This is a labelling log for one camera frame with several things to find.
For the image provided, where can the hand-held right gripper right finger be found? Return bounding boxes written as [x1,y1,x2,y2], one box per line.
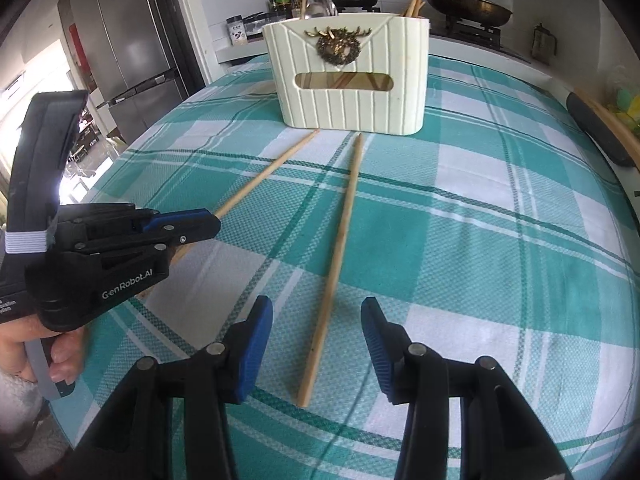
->
[361,296,576,480]

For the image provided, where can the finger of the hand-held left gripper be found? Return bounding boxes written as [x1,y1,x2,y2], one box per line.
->
[57,203,217,233]
[75,216,222,261]

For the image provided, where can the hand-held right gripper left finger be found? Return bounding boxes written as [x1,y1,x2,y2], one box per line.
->
[75,296,275,480]

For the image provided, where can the white ribbed utensil holder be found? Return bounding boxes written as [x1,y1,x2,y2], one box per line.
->
[262,16,431,137]

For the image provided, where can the person's left hand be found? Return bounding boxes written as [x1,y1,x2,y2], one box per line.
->
[0,312,88,386]

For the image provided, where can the green white plaid tablecloth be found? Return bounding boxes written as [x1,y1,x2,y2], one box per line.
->
[47,52,633,480]

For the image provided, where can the steel refrigerator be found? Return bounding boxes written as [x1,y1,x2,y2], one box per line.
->
[56,0,193,128]

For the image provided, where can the seasoning jar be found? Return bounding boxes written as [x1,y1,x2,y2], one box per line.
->
[226,15,249,47]

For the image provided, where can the black textured pad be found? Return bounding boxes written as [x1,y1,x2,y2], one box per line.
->
[566,92,637,168]

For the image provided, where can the wooden cutting board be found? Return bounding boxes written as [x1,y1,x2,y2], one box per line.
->
[574,87,640,161]

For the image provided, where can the black gas stove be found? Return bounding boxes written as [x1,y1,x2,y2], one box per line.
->
[430,12,533,63]

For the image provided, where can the glass pitcher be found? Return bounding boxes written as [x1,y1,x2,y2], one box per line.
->
[531,22,557,66]

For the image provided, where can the green scrubber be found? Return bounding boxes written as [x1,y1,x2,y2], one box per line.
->
[612,87,638,111]

